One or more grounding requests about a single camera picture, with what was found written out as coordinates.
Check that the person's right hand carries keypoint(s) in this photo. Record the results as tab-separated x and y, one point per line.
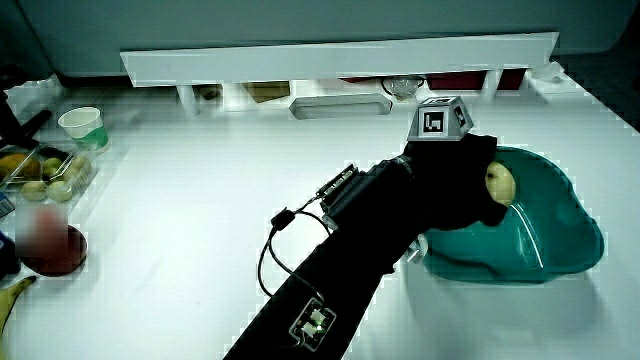
450	185

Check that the green pear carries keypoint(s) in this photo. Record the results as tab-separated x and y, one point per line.
502	185

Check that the teal plate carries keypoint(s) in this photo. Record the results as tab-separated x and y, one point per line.
555	220

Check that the person's right forearm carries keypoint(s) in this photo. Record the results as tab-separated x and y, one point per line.
345	260

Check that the clear glass cup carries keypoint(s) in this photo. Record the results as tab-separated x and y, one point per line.
402	85

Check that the white rectangular tray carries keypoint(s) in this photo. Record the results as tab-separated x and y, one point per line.
341	106

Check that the white crumpled plastic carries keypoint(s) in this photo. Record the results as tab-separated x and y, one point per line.
547	71

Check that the white desk shelf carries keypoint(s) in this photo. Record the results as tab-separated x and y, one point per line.
325	59

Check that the circuit board with green light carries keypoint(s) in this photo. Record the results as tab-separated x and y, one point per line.
312	324

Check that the clear plastic fruit container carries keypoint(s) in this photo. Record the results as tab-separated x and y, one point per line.
82	185

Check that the white and green paper cup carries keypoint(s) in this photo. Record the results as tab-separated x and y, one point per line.
85	127

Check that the small green fruit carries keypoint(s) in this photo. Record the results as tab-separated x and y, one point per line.
51	165
34	191
77	167
59	191

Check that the red apple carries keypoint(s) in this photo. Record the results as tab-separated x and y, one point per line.
72	255

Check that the yellow mango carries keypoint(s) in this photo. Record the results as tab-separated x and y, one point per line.
15	166

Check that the dark blue box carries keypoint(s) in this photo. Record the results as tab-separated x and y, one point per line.
6	255

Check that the yellow banana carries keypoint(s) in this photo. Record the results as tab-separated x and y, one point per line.
7	302

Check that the black camera stand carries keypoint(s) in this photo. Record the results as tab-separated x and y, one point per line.
11	125

